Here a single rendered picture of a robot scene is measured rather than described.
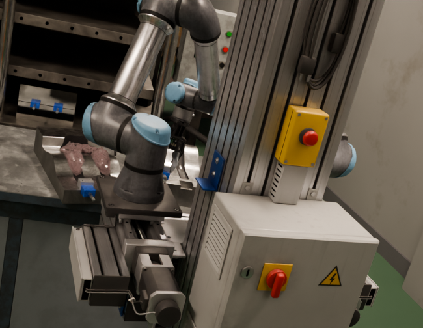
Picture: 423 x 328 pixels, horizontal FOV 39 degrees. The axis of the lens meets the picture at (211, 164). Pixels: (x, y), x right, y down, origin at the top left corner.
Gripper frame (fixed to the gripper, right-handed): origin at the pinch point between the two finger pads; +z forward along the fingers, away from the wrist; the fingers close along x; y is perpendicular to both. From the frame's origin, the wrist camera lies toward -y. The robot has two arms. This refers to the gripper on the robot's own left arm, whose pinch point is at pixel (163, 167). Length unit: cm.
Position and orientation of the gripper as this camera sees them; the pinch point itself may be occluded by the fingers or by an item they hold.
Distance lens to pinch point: 230.7
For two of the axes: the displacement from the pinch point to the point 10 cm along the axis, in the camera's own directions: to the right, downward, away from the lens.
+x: 9.2, 2.8, 2.7
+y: 2.1, 2.4, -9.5
